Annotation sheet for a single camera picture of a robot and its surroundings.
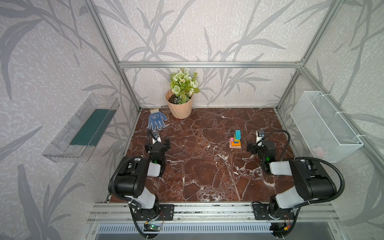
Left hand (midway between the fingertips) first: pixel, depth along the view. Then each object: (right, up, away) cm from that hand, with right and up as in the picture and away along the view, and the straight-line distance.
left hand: (158, 133), depth 93 cm
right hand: (+62, -2, +3) cm, 62 cm away
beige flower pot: (+11, +15, +11) cm, 22 cm away
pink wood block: (+46, -9, +4) cm, 47 cm away
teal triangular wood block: (+50, -1, -2) cm, 50 cm away
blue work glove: (-8, +8, +20) cm, 23 cm away
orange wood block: (+49, -8, +4) cm, 50 cm away
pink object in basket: (+85, -7, -19) cm, 87 cm away
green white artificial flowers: (+15, +31, +5) cm, 35 cm away
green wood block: (+49, -5, +3) cm, 50 cm away
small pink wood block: (+47, -4, +4) cm, 47 cm away
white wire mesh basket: (+81, +1, -30) cm, 86 cm away
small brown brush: (-1, +16, +24) cm, 29 cm away
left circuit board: (+3, -43, -22) cm, 49 cm away
